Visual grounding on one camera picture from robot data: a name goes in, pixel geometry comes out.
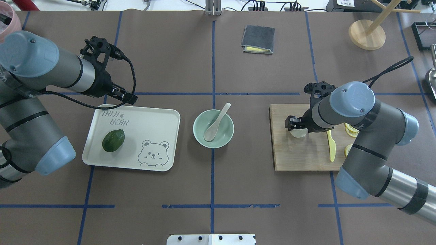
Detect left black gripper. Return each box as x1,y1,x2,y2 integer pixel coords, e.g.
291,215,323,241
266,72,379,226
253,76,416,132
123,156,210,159
89,63,138,104

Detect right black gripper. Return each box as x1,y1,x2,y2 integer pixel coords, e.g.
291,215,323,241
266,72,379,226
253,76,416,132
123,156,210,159
285,109,333,134

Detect white steamed bun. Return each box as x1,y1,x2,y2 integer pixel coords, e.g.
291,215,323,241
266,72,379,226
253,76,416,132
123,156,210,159
290,129,306,138

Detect white ceramic spoon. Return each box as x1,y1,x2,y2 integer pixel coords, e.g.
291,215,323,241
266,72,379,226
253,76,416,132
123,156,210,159
204,102,231,142

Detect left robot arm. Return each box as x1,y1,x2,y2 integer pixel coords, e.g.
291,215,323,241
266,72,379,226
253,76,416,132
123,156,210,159
0,31,137,188

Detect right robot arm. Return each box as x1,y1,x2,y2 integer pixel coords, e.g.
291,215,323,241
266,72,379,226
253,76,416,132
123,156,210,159
285,82,436,225

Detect light green bowl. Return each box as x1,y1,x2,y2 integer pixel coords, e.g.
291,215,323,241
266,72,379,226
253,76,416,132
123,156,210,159
193,110,235,149

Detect pink bowl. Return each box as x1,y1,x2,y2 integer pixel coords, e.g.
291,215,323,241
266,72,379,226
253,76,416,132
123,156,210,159
0,1,22,43

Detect bamboo cutting board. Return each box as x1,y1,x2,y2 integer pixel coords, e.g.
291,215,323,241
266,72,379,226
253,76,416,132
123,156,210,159
269,104,356,171

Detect yellow plastic knife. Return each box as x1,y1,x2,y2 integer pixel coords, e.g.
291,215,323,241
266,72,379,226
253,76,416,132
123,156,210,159
326,130,336,162

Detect green avocado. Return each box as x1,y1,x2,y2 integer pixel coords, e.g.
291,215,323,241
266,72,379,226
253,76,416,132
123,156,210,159
102,129,125,152

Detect lower lemon slice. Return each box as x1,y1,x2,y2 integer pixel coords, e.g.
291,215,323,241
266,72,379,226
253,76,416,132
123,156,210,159
344,144,353,157

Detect lemon slice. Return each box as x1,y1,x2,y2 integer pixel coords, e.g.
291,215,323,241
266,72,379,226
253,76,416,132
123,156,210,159
344,144,353,157
344,123,359,132

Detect upper lemon slice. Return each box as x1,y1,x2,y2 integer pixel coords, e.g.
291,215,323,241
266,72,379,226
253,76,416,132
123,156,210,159
344,123,359,132

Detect lemon slice underneath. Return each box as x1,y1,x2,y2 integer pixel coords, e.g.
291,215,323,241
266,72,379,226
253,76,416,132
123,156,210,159
346,131,359,137

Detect white bear serving tray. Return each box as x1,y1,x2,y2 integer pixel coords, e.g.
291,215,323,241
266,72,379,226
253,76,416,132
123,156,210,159
82,104,181,171

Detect grey folded cloth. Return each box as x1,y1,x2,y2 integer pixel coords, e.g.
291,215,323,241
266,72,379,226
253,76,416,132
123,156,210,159
241,25,275,55

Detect wooden mug tree stand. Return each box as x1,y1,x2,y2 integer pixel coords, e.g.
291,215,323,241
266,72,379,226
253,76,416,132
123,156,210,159
348,0,421,51

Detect metal scoop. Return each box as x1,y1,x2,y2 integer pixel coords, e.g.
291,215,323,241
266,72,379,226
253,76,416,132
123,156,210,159
426,44,436,102

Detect black glass rack tray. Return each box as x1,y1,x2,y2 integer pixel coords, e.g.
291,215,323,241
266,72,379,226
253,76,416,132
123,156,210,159
411,22,436,51

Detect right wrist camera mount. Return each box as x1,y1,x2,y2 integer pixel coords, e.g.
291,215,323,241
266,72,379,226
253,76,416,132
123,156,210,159
303,81,336,106

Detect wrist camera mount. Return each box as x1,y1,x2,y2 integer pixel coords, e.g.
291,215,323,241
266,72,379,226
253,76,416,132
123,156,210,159
303,81,336,106
79,36,126,68

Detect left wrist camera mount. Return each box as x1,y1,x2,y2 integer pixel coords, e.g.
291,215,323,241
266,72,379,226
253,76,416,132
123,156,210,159
79,36,126,68

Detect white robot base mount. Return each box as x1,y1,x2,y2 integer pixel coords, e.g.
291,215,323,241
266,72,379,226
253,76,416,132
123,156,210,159
166,234,256,245

